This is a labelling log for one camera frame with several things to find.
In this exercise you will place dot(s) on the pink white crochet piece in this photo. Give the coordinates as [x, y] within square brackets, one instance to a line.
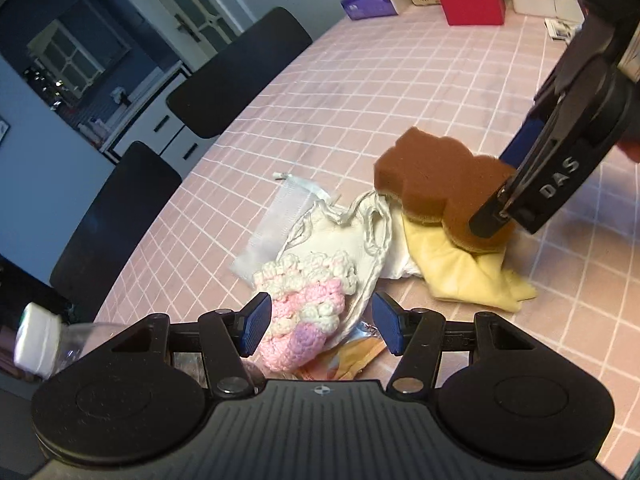
[310, 305]

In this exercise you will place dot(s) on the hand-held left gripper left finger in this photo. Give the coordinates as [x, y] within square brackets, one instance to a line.
[255, 324]

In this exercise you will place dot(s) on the white mesh bag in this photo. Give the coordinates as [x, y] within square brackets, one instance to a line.
[280, 220]

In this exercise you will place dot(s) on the brown sponge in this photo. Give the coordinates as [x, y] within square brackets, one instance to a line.
[430, 170]

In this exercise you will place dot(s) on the yellow snack packet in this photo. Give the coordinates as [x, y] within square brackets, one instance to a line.
[350, 355]

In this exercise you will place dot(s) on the small printed cards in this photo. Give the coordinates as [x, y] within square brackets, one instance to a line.
[557, 29]

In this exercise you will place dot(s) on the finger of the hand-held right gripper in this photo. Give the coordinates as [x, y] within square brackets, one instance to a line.
[520, 145]
[547, 187]

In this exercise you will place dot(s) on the black chair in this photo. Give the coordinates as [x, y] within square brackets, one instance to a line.
[240, 70]
[115, 220]

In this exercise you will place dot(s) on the pink checked tablecloth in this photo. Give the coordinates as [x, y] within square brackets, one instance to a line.
[400, 85]

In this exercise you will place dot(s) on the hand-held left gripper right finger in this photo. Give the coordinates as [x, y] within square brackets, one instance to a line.
[387, 324]

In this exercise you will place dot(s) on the glass panel door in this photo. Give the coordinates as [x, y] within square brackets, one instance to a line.
[200, 0]

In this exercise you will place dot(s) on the white drawer cabinet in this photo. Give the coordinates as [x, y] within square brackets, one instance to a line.
[160, 130]

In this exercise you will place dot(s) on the yellow cloth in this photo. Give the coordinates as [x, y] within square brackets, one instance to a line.
[460, 275]

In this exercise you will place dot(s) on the clear plastic bottle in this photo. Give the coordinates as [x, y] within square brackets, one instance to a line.
[35, 340]

